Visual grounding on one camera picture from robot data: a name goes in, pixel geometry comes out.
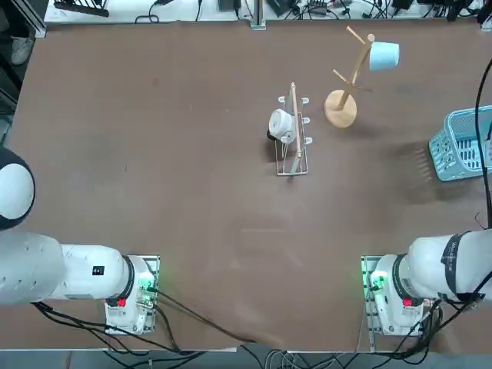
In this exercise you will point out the black box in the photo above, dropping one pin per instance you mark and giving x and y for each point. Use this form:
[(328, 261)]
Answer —
[(282, 5)]

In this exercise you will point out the person's shoe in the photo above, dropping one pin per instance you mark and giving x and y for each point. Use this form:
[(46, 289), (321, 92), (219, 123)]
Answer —
[(21, 50)]

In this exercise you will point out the blue plastic basket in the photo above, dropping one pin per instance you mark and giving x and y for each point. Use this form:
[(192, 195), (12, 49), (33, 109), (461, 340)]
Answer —
[(442, 153)]

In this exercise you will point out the white cup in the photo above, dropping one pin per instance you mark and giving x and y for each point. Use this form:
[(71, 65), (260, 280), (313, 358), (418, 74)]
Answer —
[(280, 123)]

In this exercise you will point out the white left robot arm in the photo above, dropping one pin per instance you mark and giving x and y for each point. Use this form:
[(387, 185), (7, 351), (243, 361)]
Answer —
[(77, 276)]

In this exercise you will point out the aluminium profile post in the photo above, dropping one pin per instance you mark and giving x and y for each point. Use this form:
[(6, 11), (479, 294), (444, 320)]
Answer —
[(258, 15)]

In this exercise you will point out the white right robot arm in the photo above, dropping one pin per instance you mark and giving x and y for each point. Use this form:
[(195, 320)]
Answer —
[(423, 265)]

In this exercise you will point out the blue cup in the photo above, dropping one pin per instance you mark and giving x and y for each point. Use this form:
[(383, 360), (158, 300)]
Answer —
[(384, 57)]

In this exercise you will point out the black power adapter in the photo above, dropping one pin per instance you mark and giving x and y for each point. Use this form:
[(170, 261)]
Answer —
[(230, 4)]

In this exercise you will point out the wooden cup rack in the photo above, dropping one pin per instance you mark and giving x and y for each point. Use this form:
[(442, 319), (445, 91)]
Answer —
[(340, 113)]

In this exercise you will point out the aluminium profile beam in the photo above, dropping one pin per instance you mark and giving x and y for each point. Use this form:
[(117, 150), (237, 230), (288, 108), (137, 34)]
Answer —
[(38, 27)]

